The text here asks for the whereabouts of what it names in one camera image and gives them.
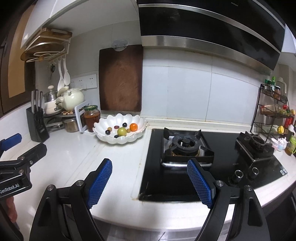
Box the wall mounted lid rack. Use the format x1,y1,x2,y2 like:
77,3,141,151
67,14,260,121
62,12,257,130
21,28,73,63

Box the steel pot lower shelf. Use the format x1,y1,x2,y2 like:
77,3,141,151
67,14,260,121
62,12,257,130
62,118,79,133

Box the black knife block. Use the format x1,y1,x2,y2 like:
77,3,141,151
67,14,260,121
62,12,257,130
26,89,49,143

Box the black wire spice rack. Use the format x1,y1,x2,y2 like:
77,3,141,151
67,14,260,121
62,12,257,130
250,76,295,140

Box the white scalloped ceramic bowl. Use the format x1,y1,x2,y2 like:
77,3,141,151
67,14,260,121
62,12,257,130
93,113,147,144

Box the white pot with lid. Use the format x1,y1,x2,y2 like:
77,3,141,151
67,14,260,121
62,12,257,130
43,85,62,115

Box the glass jar green lid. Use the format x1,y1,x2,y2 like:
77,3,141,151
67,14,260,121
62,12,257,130
84,105,100,133

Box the black gas stove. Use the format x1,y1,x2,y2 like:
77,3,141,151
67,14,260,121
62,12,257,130
138,128,287,202

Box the white hanging spoons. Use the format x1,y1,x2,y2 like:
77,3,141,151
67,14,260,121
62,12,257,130
57,58,71,91

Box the brown wooden cutting board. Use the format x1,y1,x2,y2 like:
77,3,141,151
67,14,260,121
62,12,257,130
99,45,144,112

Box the green apple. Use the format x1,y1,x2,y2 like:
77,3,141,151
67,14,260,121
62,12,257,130
117,127,127,136

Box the left human hand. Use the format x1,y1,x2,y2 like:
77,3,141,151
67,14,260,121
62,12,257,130
6,196,18,223

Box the white wall socket panel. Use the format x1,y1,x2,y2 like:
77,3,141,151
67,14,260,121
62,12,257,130
70,74,97,90

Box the black range hood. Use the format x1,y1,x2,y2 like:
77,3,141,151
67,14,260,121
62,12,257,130
137,1,285,74

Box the white ceramic teapot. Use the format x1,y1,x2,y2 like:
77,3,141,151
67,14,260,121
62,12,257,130
59,88,85,111

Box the orange tangerine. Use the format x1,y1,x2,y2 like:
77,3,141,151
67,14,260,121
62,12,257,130
129,123,138,132

